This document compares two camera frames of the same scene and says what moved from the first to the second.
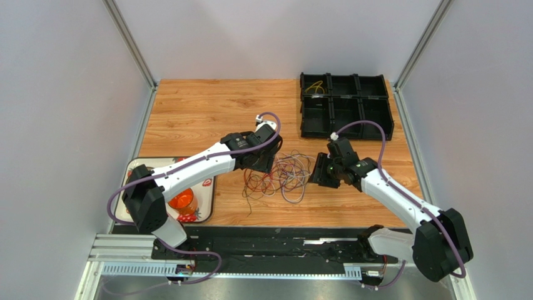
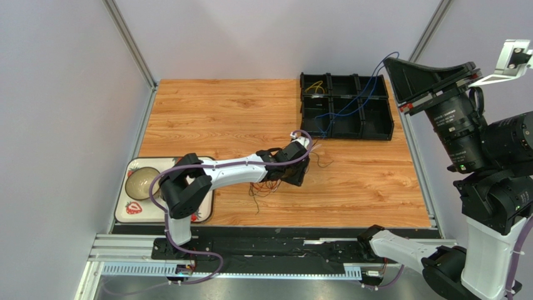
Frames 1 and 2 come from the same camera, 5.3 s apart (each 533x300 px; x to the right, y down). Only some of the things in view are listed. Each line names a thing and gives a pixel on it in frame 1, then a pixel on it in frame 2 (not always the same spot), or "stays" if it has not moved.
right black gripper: [321, 177] → [438, 90]
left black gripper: [266, 166] → [298, 179]
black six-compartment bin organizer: [330, 101] stays
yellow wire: [316, 85] stays
